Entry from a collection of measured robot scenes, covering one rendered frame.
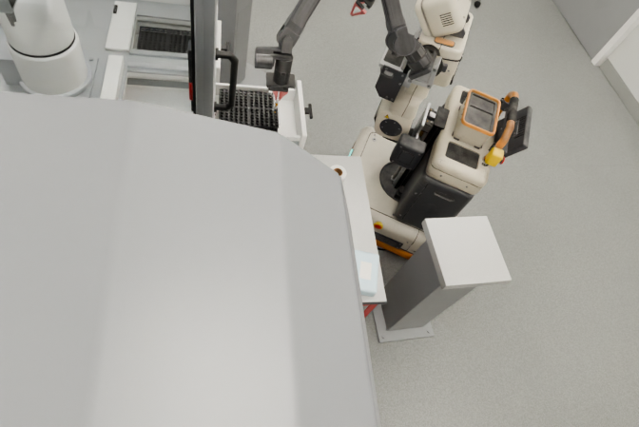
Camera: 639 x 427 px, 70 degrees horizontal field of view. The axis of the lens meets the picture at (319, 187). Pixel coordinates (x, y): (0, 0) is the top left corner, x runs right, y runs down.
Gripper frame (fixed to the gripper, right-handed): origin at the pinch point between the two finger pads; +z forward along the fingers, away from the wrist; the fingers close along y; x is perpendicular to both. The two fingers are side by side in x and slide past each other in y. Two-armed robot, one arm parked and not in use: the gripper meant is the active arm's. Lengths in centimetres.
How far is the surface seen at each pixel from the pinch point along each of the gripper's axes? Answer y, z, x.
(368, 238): 34, 23, -46
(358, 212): 32, 23, -36
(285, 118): 5.1, 14.1, 3.0
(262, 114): -4.8, 7.7, -1.6
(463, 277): 68, 24, -63
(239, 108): -13.7, 7.6, 0.6
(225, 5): -18, 31, 96
